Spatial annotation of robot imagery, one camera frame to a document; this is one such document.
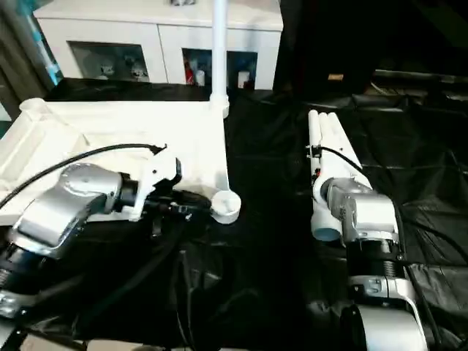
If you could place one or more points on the black plastic mat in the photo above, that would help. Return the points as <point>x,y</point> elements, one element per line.
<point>256,256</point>

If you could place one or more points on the white cabinet with glass doors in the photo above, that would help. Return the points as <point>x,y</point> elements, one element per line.
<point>146,22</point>

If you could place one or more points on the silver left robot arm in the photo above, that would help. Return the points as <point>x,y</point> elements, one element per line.
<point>73,197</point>

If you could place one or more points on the white plastic table top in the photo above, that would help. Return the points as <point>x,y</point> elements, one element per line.
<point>109,124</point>

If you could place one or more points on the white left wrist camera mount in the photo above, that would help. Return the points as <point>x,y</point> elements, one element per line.
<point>157,175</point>

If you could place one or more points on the grey curtain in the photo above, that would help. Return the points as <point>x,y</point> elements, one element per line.
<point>18,55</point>

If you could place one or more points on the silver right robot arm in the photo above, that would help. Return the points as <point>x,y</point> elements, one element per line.
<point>365,212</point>

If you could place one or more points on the teal plastic stool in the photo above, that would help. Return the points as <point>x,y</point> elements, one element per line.
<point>53,69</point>

